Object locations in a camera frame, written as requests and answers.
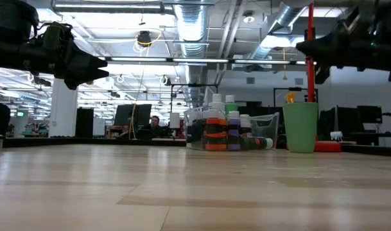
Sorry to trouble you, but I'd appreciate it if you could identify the black double monitor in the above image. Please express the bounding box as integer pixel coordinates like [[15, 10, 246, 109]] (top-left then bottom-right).
[[113, 103, 153, 127]]

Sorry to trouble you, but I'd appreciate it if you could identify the small green paint bottle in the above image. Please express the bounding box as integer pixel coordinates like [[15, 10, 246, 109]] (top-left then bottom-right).
[[240, 136, 274, 151]]

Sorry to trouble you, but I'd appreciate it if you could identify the black ceiling cord reel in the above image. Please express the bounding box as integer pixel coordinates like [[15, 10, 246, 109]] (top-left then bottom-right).
[[136, 30, 153, 46]]

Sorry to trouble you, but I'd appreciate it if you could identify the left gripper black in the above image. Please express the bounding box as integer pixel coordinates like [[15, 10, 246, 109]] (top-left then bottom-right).
[[37, 40, 110, 91]]

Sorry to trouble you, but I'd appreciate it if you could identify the clear plastic storage bin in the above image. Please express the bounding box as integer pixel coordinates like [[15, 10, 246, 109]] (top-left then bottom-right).
[[183, 105, 281, 151]]

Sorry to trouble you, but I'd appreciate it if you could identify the small white-capped paint bottle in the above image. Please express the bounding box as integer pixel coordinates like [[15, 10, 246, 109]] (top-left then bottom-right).
[[227, 110, 242, 151]]

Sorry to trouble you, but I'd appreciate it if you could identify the black cabinet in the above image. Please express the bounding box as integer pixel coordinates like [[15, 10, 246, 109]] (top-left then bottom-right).
[[75, 107, 95, 139]]

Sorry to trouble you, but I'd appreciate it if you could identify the silver ventilation duct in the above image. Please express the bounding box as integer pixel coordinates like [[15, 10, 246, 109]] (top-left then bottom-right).
[[173, 0, 212, 108]]

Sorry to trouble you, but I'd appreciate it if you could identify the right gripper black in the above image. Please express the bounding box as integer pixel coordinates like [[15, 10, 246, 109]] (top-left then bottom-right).
[[295, 28, 391, 85]]

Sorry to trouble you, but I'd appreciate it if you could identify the green plastic cup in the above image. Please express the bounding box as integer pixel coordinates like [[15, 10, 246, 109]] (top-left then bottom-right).
[[282, 101, 319, 153]]

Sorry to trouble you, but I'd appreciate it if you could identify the long linear ceiling light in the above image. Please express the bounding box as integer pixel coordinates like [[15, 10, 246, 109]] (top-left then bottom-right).
[[97, 56, 318, 66]]

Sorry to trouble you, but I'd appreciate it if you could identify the black workstation desk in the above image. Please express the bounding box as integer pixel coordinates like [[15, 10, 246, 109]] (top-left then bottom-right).
[[317, 104, 391, 146]]

